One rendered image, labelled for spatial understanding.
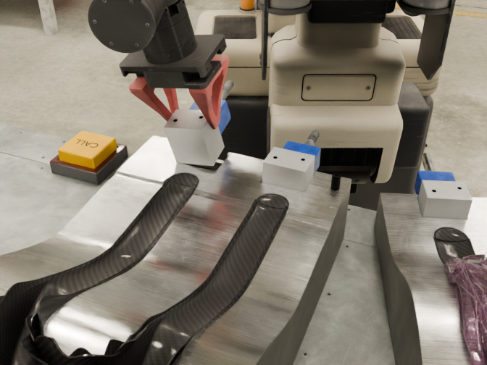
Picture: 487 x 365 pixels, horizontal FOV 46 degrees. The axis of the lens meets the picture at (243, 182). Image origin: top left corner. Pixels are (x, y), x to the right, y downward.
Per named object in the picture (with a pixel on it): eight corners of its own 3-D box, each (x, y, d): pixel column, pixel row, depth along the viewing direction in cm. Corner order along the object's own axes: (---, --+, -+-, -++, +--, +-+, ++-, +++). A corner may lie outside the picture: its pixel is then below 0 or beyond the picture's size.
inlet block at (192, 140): (217, 100, 77) (207, 65, 74) (251, 101, 75) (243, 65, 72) (176, 163, 69) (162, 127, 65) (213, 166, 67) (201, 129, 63)
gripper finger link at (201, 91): (222, 145, 63) (200, 72, 57) (167, 142, 66) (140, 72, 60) (244, 109, 67) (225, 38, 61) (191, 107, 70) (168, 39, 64)
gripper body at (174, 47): (206, 82, 58) (185, 14, 53) (122, 81, 62) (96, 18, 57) (230, 49, 62) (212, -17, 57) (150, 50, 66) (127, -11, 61)
